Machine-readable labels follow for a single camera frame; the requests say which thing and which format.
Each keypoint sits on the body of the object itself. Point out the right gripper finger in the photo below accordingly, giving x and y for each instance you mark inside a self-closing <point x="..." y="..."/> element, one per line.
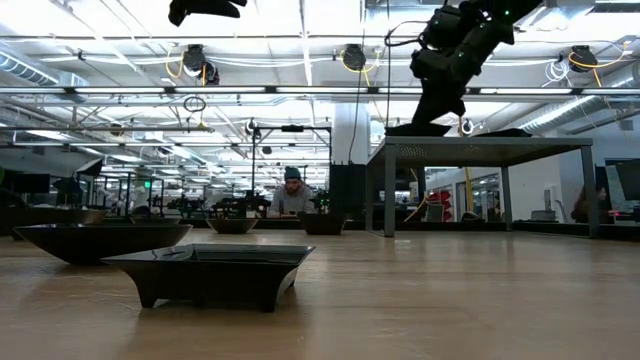
<point x="440" y="107"/>

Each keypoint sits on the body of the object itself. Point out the silver ventilation duct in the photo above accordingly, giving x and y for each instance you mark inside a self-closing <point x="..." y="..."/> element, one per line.
<point x="25" y="70"/>
<point x="575" y="110"/>

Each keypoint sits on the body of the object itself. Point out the black leaf shaped plate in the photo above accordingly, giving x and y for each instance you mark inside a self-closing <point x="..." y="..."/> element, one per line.
<point x="322" y="225"/>
<point x="100" y="245"/>
<point x="155" y="219"/>
<point x="232" y="226"/>

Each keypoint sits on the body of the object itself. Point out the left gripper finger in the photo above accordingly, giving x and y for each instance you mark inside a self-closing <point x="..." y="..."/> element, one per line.
<point x="200" y="10"/>

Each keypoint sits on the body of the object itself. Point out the tall black cabinet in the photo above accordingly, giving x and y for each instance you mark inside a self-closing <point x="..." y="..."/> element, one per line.
<point x="347" y="190"/>

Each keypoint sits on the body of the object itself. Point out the black square plate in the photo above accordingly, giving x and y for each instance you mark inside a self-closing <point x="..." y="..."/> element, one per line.
<point x="400" y="131"/>
<point x="215" y="280"/>

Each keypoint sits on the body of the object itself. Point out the black aluminium table frame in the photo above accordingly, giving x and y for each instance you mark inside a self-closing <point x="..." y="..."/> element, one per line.
<point x="550" y="229"/>

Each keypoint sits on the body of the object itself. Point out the black metal gantry frame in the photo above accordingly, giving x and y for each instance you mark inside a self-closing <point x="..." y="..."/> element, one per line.
<point x="292" y="128"/>

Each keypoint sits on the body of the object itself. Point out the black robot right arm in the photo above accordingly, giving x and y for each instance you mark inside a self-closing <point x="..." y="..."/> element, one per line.
<point x="515" y="10"/>

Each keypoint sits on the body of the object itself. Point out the seated person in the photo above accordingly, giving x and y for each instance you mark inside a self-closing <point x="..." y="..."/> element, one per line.
<point x="292" y="200"/>

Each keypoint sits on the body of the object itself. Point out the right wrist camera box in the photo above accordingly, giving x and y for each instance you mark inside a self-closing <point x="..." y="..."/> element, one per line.
<point x="442" y="27"/>

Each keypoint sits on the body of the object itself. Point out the grey perforated metal shelf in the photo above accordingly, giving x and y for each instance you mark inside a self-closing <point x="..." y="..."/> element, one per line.
<point x="475" y="150"/>

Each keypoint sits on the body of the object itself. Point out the black deep square bowl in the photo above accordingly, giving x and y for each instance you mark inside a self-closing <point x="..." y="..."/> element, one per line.
<point x="70" y="216"/>
<point x="502" y="133"/>

